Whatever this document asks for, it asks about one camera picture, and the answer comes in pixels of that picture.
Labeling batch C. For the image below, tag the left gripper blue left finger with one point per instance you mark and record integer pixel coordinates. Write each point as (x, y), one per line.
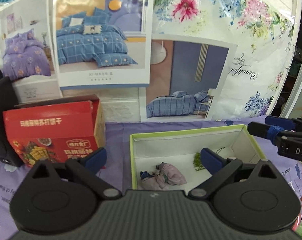
(96, 160)

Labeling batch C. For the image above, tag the white floral bedding package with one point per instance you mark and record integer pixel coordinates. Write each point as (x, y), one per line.
(264, 33)

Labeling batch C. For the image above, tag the purple bedding poster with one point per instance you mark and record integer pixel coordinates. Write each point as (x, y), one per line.
(26, 50)

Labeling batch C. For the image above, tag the green white open box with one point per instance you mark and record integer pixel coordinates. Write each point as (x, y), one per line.
(180, 147)

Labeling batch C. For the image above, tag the blue bedding poster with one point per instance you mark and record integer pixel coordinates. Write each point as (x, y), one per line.
(102, 43)

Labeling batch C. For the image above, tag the red cracker box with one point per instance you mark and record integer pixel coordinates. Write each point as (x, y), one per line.
(56, 130)

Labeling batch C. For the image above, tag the purple floral tablecloth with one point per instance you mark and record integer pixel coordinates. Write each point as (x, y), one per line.
(118, 173)

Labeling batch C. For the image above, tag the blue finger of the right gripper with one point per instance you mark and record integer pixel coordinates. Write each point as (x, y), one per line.
(286, 124)
(269, 132)

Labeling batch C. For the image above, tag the black portable speaker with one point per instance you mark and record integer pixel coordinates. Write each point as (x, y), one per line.
(8, 100)

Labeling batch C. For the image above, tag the green tassel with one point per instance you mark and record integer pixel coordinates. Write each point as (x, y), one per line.
(197, 163)

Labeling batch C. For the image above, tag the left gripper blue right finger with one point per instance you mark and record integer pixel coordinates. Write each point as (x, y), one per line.
(212, 161)

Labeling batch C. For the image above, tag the blue bedroom poster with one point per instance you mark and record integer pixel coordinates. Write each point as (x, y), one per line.
(187, 75)

